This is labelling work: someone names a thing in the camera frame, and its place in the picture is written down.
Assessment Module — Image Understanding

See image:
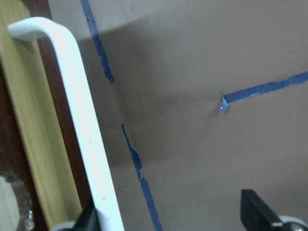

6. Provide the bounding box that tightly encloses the wooden drawer with white handle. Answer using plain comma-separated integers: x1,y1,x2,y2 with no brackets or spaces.
0,0,124,231

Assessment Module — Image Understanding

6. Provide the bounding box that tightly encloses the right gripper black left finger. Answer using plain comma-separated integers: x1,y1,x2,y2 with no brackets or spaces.
55,197,101,231

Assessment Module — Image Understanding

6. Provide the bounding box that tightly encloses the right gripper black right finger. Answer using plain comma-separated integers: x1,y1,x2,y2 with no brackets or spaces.
240,189,308,231

